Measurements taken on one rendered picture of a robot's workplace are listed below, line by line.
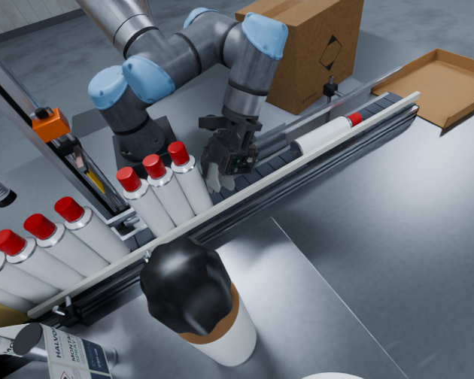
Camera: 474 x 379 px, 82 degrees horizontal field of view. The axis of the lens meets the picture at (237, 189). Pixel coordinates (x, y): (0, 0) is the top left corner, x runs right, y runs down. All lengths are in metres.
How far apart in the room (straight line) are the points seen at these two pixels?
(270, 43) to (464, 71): 0.87
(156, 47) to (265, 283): 0.45
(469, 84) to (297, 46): 0.59
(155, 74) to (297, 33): 0.45
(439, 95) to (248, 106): 0.74
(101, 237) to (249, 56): 0.43
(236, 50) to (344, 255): 0.46
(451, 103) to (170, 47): 0.85
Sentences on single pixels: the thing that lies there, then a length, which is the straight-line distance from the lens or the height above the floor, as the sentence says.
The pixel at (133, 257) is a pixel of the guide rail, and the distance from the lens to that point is 0.64.
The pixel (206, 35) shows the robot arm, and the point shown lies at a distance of 0.53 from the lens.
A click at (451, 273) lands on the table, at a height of 0.83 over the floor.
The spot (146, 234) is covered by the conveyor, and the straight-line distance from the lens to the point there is 0.70.
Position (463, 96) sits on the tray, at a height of 0.83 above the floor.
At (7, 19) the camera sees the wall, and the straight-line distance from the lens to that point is 7.08.
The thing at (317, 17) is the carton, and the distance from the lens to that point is 0.87.
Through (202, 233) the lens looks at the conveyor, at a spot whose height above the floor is 0.88.
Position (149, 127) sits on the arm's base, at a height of 0.95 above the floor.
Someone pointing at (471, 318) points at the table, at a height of 0.83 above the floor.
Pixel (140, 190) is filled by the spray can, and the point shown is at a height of 1.05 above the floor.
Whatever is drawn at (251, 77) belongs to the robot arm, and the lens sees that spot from 0.49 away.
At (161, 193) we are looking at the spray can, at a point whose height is 1.02.
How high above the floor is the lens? 1.41
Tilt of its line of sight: 49 degrees down
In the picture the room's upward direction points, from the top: 15 degrees counter-clockwise
